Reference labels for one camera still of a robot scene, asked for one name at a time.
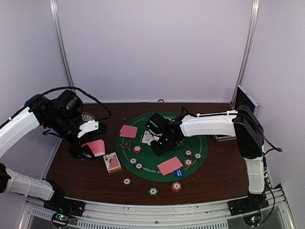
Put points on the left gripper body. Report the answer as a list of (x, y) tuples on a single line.
[(73, 150)]

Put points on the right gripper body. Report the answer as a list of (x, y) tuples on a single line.
[(166, 145)]

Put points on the red-backed card deck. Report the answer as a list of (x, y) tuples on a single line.
[(97, 147)]

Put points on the dealt card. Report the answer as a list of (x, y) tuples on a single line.
[(169, 166), (128, 131)]

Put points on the orange 5 chip stack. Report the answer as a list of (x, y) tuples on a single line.
[(176, 186)]

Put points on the black 100 chip stack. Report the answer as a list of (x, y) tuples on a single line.
[(126, 182)]

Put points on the green 20 chip stack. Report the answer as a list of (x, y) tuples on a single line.
[(153, 191)]

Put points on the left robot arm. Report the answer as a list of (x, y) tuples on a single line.
[(58, 111)]

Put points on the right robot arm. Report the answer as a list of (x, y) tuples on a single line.
[(240, 123)]

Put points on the playing card box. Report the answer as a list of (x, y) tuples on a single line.
[(112, 162)]

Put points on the blue small blind button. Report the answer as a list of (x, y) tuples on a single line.
[(179, 173)]

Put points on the dark blue mug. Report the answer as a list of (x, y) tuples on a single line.
[(77, 119)]

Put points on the patterned round plate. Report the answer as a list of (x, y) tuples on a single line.
[(86, 117)]

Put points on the round green poker mat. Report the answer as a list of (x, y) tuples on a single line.
[(140, 159)]

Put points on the black triangular all-in button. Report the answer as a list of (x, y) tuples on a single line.
[(126, 145)]

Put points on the aluminium poker chip case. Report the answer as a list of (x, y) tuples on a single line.
[(242, 98)]

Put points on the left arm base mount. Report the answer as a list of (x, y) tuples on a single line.
[(69, 207)]

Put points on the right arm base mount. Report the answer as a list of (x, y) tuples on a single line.
[(246, 205)]

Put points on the front aluminium rail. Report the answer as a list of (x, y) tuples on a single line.
[(210, 215)]

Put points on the right aluminium frame post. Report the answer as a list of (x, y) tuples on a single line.
[(248, 45)]

